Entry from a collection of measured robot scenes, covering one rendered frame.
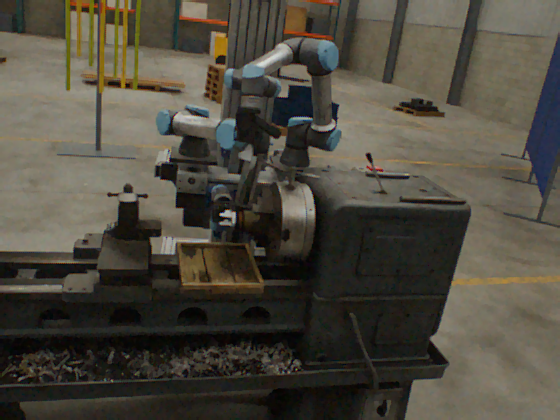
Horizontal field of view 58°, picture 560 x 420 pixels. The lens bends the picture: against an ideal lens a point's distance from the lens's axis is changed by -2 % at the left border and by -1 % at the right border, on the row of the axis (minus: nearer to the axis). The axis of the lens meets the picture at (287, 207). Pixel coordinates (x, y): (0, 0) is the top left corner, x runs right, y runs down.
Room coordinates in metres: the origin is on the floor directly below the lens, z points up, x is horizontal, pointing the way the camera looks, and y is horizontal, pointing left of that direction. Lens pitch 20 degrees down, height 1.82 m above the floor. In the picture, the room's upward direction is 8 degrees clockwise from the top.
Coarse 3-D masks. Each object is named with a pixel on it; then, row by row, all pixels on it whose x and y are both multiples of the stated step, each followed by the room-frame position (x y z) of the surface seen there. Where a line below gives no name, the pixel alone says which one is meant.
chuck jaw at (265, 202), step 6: (264, 186) 1.90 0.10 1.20; (270, 186) 1.94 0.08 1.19; (264, 192) 1.89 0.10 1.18; (270, 192) 1.90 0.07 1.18; (258, 198) 1.87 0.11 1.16; (264, 198) 1.88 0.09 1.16; (270, 198) 1.88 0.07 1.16; (258, 204) 1.86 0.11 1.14; (264, 204) 1.86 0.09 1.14; (270, 204) 1.87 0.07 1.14; (258, 210) 1.84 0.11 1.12; (264, 210) 1.85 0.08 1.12; (270, 210) 1.86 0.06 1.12
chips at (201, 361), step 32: (32, 352) 1.54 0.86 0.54; (64, 352) 1.56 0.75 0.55; (96, 352) 1.59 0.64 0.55; (128, 352) 1.63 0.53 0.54; (160, 352) 1.66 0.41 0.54; (192, 352) 1.67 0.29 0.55; (224, 352) 1.70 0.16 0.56; (256, 352) 1.70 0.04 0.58; (288, 352) 1.73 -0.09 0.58; (0, 384) 1.36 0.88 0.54; (32, 384) 1.38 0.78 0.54
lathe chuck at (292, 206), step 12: (276, 192) 1.84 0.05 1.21; (288, 192) 1.80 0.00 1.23; (300, 192) 1.82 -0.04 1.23; (276, 204) 1.82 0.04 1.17; (288, 204) 1.76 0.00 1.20; (300, 204) 1.77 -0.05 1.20; (264, 216) 1.97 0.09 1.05; (276, 216) 1.80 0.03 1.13; (288, 216) 1.73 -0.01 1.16; (300, 216) 1.74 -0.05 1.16; (300, 228) 1.73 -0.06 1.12; (276, 240) 1.76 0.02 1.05; (288, 240) 1.71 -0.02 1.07; (300, 240) 1.72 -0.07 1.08; (276, 252) 1.73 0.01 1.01; (288, 252) 1.72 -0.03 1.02; (300, 252) 1.74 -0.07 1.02
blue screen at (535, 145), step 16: (544, 80) 9.63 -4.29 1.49; (544, 96) 8.98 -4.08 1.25; (544, 112) 8.30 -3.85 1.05; (544, 128) 7.68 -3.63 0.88; (528, 144) 9.24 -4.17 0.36; (544, 144) 7.18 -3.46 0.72; (528, 160) 9.59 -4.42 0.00; (544, 160) 6.72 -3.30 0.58; (544, 176) 6.30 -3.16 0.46; (544, 192) 5.94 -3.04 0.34; (544, 208) 5.78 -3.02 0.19
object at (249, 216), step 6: (246, 210) 1.83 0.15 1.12; (252, 210) 1.82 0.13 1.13; (240, 216) 1.79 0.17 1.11; (246, 216) 1.79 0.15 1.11; (252, 216) 1.80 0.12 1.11; (258, 216) 1.82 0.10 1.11; (240, 222) 1.78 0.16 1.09; (246, 222) 1.78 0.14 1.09; (252, 222) 1.79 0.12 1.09; (234, 228) 1.81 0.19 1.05; (240, 228) 1.78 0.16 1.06; (246, 228) 1.78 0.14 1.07; (252, 228) 1.78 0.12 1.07
